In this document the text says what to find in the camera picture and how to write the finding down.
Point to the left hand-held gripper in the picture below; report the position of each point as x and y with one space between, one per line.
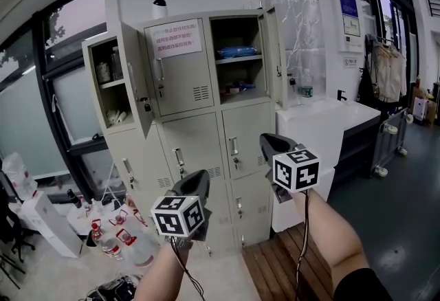
177 217

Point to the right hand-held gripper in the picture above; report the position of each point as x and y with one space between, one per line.
295 172

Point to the beige metal locker cabinet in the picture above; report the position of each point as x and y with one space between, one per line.
237 59

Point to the grey metal locker cabinet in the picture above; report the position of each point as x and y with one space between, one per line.
182 86

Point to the person's left forearm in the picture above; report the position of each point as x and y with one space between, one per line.
158 275

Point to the person's right forearm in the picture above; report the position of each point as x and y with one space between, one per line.
330 234

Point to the white sink counter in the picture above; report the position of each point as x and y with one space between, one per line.
309 128

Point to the clear jug pink liquid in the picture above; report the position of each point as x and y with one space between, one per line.
130 201

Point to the clear bottle green label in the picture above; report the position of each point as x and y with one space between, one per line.
305 91

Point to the black faucet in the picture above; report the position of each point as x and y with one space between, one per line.
341 95

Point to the white gloves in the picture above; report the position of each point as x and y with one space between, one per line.
117 117

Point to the blue plastic packet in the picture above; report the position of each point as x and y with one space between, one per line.
237 52

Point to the black hanging bag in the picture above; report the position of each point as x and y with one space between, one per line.
365 90

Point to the small black box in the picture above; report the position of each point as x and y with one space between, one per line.
91 239

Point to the brown wooden slat platform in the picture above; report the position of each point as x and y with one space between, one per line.
268 268

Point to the grey metal rolling cart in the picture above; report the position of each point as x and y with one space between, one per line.
388 141

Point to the white low floor box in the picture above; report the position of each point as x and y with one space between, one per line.
80 220

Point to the black thermos bottle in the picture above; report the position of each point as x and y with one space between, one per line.
74 199

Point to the beige hanging garments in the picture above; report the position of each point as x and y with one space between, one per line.
388 76

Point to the white water dispenser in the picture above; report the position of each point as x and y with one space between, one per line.
51 224

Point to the clear plastic bottle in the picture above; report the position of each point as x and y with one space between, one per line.
117 64

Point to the white air purifier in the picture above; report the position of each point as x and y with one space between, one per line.
420 109

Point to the white paper notice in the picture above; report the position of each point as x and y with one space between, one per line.
172 39

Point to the person's black shirt sleeve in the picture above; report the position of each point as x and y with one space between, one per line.
364 287

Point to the large clear water bottle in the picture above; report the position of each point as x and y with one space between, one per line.
19 176

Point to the black office chair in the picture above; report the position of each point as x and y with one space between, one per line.
10 224

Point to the black metal railing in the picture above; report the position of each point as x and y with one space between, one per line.
429 0

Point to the small white wall sign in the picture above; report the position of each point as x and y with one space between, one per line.
350 62

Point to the white wall chart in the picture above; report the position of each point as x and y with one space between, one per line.
350 25

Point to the white security camera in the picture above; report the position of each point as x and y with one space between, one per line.
160 9

